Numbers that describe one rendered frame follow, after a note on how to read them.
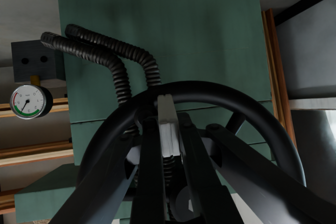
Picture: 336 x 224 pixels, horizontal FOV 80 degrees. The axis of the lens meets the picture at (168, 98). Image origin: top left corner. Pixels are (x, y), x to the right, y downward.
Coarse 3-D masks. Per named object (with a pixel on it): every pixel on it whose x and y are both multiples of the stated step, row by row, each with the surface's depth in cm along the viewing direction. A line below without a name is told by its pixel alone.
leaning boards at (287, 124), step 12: (264, 12) 171; (264, 24) 171; (264, 36) 170; (276, 36) 167; (276, 48) 167; (276, 60) 169; (276, 72) 171; (276, 84) 170; (276, 96) 171; (276, 108) 169; (288, 108) 165; (288, 120) 167; (288, 132) 169
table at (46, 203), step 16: (272, 160) 44; (48, 176) 51; (64, 176) 49; (32, 192) 41; (48, 192) 42; (64, 192) 42; (16, 208) 41; (32, 208) 41; (48, 208) 41; (128, 208) 33
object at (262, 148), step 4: (248, 144) 44; (252, 144) 44; (256, 144) 44; (260, 144) 44; (264, 144) 44; (256, 148) 44; (260, 148) 44; (264, 148) 44; (268, 148) 44; (260, 152) 44; (264, 152) 44; (268, 152) 44; (264, 156) 44; (268, 156) 44
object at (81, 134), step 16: (176, 112) 43; (192, 112) 43; (208, 112) 44; (224, 112) 44; (272, 112) 44; (80, 128) 42; (96, 128) 42; (240, 128) 44; (80, 144) 42; (80, 160) 42
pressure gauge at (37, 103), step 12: (24, 84) 36; (36, 84) 38; (12, 96) 36; (24, 96) 36; (36, 96) 36; (48, 96) 37; (12, 108) 36; (24, 108) 36; (36, 108) 36; (48, 108) 38
